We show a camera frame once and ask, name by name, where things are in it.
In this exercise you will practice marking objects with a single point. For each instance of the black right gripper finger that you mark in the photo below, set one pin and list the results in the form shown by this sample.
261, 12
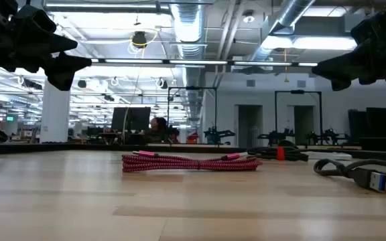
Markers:
377, 30
340, 70

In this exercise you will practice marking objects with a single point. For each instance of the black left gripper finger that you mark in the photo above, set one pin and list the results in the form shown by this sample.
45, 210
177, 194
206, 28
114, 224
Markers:
64, 68
39, 30

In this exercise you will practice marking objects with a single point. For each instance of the black background robot arm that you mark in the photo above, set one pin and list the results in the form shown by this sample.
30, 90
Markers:
218, 135
328, 136
275, 136

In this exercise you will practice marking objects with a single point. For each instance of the white pillar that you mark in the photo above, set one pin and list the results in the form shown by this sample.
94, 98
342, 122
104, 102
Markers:
55, 114

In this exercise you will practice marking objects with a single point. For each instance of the black cabinet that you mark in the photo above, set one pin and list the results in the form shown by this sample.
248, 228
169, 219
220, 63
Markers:
377, 122

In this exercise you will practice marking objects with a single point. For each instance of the black desk monitor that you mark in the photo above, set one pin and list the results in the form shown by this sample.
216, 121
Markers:
131, 118

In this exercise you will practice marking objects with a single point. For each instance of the person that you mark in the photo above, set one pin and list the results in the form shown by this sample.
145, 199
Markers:
159, 129

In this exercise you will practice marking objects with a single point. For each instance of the overhead light bar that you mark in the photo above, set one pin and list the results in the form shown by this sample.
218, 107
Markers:
196, 62

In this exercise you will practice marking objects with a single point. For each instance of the black gantry frame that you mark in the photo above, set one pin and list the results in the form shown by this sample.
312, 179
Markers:
193, 88
297, 91

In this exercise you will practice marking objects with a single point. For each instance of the silver ceiling duct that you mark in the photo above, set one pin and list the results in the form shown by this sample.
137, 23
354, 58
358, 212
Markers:
290, 13
188, 23

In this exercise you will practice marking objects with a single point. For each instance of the black overhead camera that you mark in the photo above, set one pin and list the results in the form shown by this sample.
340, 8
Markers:
139, 39

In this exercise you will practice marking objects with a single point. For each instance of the black aluminium table frame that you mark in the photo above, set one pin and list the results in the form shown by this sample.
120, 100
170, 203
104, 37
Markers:
79, 148

